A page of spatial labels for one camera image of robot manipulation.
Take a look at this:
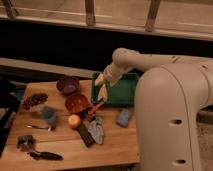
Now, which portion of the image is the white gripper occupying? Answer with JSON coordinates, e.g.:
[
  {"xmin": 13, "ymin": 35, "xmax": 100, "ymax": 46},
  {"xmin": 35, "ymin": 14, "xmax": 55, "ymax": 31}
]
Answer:
[{"xmin": 95, "ymin": 64, "xmax": 122, "ymax": 86}]

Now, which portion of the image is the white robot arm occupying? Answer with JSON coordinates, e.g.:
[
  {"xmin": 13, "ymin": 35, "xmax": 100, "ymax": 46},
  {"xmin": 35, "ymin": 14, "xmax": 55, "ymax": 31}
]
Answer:
[{"xmin": 103, "ymin": 48, "xmax": 213, "ymax": 171}]

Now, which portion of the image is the green plastic tray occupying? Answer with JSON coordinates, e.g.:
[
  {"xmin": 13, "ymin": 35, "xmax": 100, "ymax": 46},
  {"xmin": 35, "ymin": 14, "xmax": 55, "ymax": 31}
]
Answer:
[{"xmin": 90, "ymin": 71, "xmax": 139, "ymax": 108}]

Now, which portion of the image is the purple bowl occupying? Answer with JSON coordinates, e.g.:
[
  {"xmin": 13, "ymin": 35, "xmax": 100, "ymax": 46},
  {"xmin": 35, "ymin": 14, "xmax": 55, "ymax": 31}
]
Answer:
[{"xmin": 56, "ymin": 76, "xmax": 80, "ymax": 95}]

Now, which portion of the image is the orange carrot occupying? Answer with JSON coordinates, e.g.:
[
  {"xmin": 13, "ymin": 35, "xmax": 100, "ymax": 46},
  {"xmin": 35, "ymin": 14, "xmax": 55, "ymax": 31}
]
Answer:
[{"xmin": 88, "ymin": 102, "xmax": 104, "ymax": 115}]

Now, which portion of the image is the red-brown bowl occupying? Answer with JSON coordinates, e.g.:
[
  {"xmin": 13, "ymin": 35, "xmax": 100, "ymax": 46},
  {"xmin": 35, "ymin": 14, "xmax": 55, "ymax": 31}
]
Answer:
[{"xmin": 65, "ymin": 94, "xmax": 89, "ymax": 114}]

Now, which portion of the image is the blue sponge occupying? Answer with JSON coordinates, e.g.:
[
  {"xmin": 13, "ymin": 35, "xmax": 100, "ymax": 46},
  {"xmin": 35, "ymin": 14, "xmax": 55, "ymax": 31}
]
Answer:
[{"xmin": 116, "ymin": 109, "xmax": 132, "ymax": 128}]

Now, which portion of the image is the yellow-red apple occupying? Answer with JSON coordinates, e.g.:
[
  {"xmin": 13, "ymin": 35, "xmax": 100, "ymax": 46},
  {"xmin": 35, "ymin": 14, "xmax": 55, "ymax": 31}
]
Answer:
[{"xmin": 68, "ymin": 114, "xmax": 81, "ymax": 129}]

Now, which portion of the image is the dark chocolate bar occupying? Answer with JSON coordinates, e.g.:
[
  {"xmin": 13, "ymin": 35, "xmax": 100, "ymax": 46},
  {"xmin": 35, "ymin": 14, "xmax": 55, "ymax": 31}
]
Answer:
[{"xmin": 78, "ymin": 124, "xmax": 95, "ymax": 147}]

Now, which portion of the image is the blue plastic cup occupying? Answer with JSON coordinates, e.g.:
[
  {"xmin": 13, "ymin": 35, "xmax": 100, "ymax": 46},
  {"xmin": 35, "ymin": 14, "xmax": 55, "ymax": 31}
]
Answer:
[{"xmin": 40, "ymin": 106, "xmax": 56, "ymax": 126}]

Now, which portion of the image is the bunch of red grapes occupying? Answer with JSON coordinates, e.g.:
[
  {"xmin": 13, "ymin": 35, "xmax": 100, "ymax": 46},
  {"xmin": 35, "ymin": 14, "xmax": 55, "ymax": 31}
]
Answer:
[{"xmin": 22, "ymin": 93, "xmax": 48, "ymax": 110}]

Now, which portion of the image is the metal spoon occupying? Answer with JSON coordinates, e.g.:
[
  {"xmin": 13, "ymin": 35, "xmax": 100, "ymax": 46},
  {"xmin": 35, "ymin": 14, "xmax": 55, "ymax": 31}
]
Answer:
[{"xmin": 26, "ymin": 125, "xmax": 55, "ymax": 131}]

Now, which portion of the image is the small metal clip object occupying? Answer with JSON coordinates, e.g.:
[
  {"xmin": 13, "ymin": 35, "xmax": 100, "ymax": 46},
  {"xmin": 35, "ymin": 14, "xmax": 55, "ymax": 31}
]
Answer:
[{"xmin": 17, "ymin": 135, "xmax": 34, "ymax": 151}]

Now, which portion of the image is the black handled tool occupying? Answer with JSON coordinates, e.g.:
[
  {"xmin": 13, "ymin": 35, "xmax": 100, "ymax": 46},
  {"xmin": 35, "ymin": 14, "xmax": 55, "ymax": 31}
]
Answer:
[{"xmin": 28, "ymin": 152, "xmax": 63, "ymax": 161}]

